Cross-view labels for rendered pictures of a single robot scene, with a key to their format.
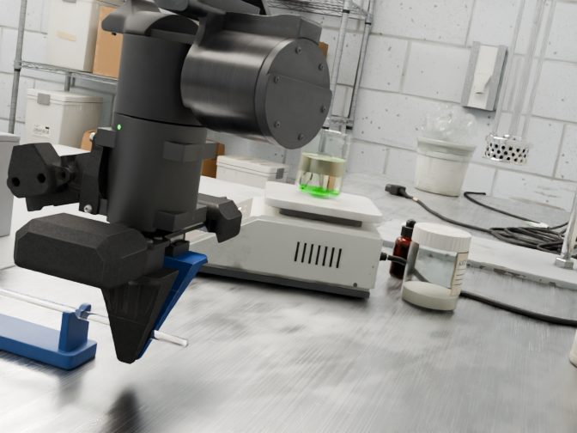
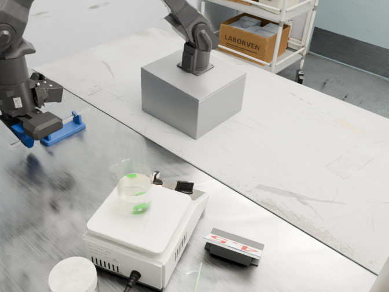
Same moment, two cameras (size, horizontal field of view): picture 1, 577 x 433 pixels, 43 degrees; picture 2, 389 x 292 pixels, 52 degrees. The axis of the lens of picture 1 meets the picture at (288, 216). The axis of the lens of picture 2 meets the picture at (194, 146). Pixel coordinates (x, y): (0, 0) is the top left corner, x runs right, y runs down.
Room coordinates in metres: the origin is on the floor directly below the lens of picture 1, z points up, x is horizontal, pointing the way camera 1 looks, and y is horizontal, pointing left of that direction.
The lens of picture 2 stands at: (0.99, -0.38, 1.42)
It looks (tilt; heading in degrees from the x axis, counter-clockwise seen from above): 37 degrees down; 111
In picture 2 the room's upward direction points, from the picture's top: 4 degrees clockwise
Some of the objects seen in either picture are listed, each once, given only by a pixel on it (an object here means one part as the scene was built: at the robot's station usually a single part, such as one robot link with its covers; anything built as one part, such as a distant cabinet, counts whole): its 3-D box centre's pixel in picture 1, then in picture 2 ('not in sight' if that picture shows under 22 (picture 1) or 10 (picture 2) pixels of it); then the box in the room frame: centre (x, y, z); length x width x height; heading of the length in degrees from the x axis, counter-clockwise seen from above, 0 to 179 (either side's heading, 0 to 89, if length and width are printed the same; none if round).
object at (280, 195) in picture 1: (320, 201); (141, 212); (0.78, -0.03, 0.98); 0.12 x 0.12 x 0.01; 3
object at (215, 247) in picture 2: not in sight; (234, 242); (0.91, 0.03, 0.92); 0.09 x 0.06 x 0.04; 2
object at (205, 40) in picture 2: not in sight; (198, 30); (0.68, 0.39, 1.10); 0.09 x 0.07 x 0.06; 143
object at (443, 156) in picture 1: (445, 148); not in sight; (1.79, -0.34, 1.01); 0.14 x 0.14 x 0.21
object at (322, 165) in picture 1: (324, 164); (132, 188); (0.76, -0.03, 1.02); 0.06 x 0.05 x 0.08; 23
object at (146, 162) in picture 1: (152, 185); (17, 97); (0.45, 0.09, 1.03); 0.19 x 0.06 x 0.08; 165
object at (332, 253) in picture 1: (289, 236); (149, 220); (0.78, 0.00, 0.94); 0.22 x 0.13 x 0.08; 93
